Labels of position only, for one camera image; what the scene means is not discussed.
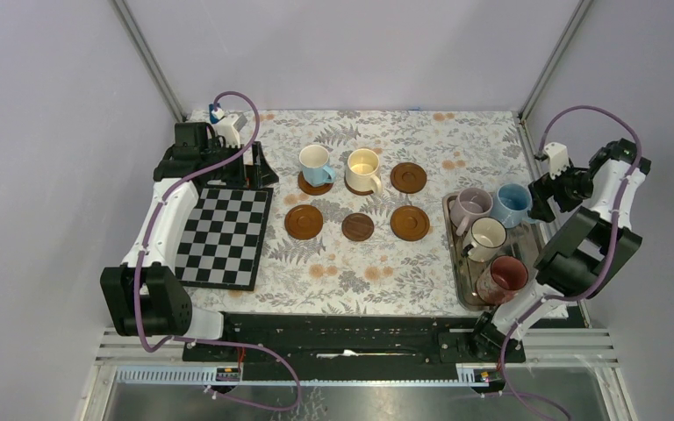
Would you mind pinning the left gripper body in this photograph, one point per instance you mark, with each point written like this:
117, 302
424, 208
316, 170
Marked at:
232, 174

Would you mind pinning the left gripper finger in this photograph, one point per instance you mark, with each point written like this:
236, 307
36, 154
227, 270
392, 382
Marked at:
249, 162
261, 173

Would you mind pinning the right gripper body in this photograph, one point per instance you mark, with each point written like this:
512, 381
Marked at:
570, 189

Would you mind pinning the light blue faceted mug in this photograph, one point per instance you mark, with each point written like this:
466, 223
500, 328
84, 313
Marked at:
315, 166

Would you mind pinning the metal tray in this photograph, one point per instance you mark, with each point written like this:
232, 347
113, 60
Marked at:
523, 242

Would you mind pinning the white mug black rim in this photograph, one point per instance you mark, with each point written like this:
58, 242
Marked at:
483, 240

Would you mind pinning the lilac mug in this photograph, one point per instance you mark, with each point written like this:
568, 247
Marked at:
470, 205

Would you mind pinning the pink patterned mug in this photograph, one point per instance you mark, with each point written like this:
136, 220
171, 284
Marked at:
501, 281

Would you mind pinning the cream yellow mug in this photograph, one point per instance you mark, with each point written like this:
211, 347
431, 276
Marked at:
362, 173

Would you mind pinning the dark walnut coaster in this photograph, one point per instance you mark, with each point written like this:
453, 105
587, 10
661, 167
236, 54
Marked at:
357, 227

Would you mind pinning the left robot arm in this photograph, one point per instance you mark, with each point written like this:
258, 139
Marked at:
143, 294

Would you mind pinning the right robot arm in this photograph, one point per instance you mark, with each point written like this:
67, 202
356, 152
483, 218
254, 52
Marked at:
587, 251

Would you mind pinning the blue grey block toy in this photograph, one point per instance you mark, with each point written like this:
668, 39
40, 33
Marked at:
215, 113

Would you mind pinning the black white chessboard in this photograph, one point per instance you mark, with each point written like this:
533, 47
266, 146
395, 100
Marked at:
222, 241

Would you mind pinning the floral tablecloth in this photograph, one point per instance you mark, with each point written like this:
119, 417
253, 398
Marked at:
383, 275

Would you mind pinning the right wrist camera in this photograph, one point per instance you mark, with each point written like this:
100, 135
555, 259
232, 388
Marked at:
556, 155

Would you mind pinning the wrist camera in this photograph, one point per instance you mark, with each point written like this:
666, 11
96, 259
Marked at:
556, 155
228, 127

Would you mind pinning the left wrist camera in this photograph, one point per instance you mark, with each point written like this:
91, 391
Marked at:
228, 127

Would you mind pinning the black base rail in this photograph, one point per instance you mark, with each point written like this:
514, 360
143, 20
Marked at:
367, 348

